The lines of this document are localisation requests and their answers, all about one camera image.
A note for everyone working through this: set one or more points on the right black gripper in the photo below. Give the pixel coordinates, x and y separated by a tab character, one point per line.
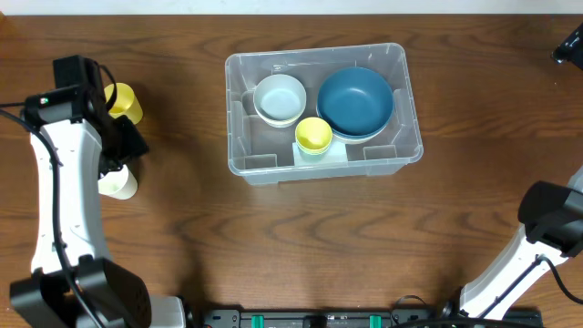
569	50

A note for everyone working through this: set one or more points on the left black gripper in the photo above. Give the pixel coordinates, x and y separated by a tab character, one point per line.
126	142

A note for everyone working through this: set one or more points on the yellow cup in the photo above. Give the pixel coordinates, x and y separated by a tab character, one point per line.
313	133
126	103

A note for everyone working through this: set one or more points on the cream white cup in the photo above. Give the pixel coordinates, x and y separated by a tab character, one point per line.
120	185

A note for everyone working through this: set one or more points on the grey small bowl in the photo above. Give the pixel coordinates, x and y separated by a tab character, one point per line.
280	96

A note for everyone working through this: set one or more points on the white small bowl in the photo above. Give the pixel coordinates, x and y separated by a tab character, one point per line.
278	123

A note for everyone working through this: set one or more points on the dark blue bowl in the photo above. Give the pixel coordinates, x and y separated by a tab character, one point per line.
358	122
355	87

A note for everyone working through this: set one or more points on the clear plastic storage container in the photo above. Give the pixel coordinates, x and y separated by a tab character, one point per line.
262	154

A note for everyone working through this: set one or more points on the large beige bowl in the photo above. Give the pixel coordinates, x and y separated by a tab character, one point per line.
354	140

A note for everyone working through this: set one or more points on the mint green cup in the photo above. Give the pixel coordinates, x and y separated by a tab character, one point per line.
312	152

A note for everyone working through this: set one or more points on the yellow cup front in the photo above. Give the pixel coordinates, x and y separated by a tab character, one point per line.
313	133

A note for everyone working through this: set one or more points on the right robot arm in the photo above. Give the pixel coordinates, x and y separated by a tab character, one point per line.
549	233

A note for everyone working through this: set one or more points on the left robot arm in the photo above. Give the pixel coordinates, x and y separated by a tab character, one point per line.
73	281

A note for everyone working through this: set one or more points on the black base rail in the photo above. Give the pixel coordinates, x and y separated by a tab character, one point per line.
408	316

